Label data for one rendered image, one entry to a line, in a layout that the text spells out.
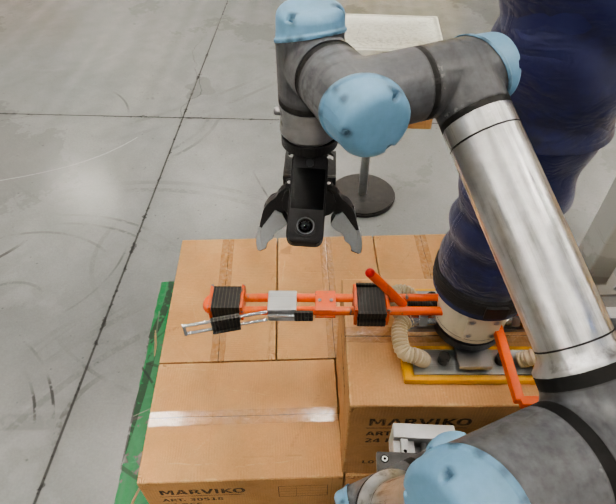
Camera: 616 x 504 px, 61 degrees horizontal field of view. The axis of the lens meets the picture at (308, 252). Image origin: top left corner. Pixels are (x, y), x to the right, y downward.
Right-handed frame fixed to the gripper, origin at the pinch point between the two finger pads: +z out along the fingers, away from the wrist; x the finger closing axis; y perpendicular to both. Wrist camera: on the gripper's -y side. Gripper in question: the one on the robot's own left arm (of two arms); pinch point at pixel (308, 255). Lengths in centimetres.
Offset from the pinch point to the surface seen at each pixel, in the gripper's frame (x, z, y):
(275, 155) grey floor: 32, 152, 238
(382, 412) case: -17, 61, 7
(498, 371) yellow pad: -45, 55, 16
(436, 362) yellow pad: -31, 55, 18
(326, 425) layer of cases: -5, 98, 21
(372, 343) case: -16, 58, 24
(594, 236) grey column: -136, 124, 138
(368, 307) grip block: -13, 43, 24
